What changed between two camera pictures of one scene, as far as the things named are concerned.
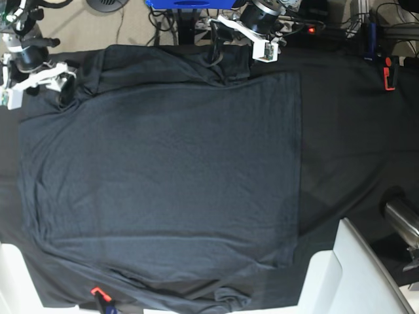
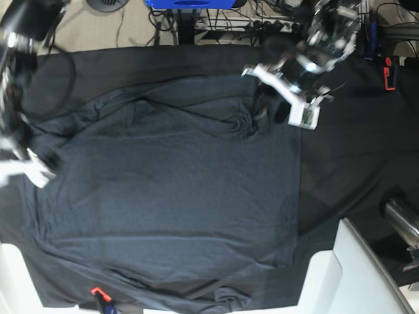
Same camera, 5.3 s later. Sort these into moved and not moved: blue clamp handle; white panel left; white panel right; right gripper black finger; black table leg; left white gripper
Moved: left white gripper; right gripper black finger
Not moved: black table leg; white panel left; blue clamp handle; white panel right
